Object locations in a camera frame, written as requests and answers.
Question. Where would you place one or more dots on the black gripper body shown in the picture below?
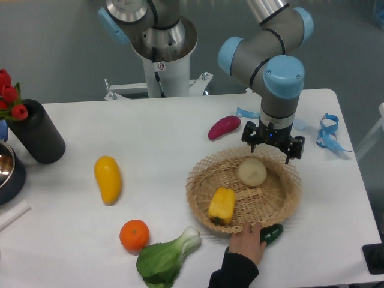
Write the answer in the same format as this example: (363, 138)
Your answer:
(274, 132)

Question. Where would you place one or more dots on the dark metal bowl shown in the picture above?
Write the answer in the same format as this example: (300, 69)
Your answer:
(13, 174)

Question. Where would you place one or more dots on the white paper strip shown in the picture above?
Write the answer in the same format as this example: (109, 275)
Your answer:
(14, 213)

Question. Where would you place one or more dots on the yellow mango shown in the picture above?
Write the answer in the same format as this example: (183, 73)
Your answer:
(109, 179)

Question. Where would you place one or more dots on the black device at edge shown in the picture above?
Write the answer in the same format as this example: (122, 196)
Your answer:
(373, 254)

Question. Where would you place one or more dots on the clear plastic cap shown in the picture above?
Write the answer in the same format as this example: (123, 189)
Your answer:
(299, 125)

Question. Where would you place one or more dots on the yellow bell pepper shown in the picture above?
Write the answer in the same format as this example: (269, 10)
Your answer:
(222, 205)

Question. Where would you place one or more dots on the red tulip bouquet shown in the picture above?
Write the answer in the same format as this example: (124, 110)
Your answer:
(12, 107)

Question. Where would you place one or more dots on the woven bamboo basket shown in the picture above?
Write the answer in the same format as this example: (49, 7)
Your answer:
(273, 201)

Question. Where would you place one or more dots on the green bok choy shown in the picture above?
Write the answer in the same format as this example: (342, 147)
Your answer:
(159, 264)

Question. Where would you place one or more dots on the orange tangerine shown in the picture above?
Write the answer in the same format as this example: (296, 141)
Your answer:
(134, 235)

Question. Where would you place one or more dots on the white onion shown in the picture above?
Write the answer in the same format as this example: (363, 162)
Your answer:
(252, 172)

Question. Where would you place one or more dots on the person's hand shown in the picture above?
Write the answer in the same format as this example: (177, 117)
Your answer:
(247, 242)

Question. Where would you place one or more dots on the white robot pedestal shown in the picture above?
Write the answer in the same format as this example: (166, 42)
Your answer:
(165, 56)

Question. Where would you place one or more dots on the black cylindrical vase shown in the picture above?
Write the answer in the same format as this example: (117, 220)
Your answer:
(38, 134)

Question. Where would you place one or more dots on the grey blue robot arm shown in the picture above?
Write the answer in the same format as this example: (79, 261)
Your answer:
(262, 63)

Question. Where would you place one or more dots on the green cucumber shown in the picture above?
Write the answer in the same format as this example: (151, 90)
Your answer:
(269, 234)

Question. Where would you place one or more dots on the black sleeved forearm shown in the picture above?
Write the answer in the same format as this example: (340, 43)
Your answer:
(236, 271)

